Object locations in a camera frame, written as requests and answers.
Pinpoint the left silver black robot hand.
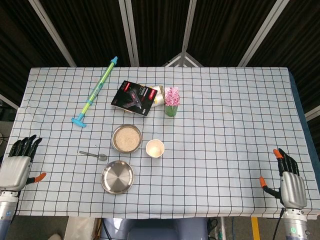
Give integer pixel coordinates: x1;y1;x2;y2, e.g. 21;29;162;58
0;134;48;192

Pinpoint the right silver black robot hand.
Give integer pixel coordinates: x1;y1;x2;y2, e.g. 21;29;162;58
259;148;308;210

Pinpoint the small metal spoon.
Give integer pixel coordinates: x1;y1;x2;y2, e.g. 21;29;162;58
79;150;109;162

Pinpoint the empty steel plate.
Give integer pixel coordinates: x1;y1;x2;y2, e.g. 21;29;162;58
100;160;135;195

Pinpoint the steel bowl of rice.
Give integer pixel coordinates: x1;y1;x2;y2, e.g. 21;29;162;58
111;123;144;154

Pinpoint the white black checked tablecloth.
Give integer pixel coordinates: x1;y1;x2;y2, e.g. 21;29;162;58
0;66;320;219

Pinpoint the green blue water pump toy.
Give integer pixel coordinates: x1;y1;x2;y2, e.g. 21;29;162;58
71;56;119;129

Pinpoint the black glue gun box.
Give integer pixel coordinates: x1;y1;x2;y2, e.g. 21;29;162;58
111;80;159;117

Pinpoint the grey-blue robot torso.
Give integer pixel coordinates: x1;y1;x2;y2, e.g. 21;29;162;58
99;217;210;240

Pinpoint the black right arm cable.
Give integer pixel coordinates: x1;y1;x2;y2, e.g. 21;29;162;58
273;207;286;240

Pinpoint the white partition frame post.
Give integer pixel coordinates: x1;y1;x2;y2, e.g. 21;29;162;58
237;0;292;68
180;0;198;55
28;0;77;68
118;0;140;67

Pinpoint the white triangular frame foot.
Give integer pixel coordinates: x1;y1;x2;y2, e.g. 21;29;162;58
162;51;205;68

